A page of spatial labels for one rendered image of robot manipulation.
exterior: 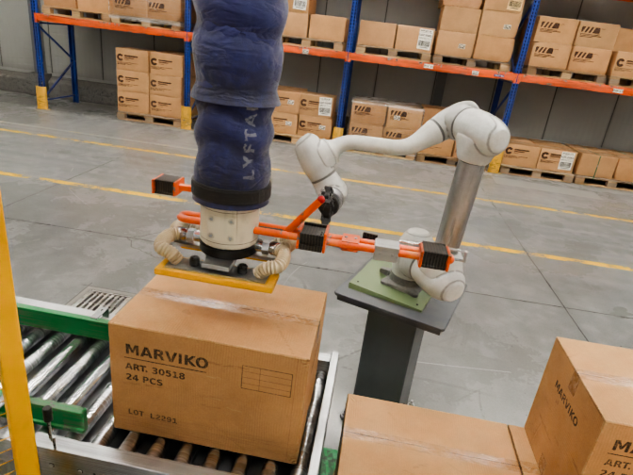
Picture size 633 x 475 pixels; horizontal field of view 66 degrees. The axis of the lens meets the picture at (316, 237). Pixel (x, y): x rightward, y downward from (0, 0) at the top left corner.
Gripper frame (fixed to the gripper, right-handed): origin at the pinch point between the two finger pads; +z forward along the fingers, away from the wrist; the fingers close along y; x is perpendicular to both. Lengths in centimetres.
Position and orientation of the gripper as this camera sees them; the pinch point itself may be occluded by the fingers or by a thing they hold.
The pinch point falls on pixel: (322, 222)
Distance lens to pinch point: 154.3
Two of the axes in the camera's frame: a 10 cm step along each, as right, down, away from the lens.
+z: -1.4, 3.7, -9.2
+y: -1.0, 9.2, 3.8
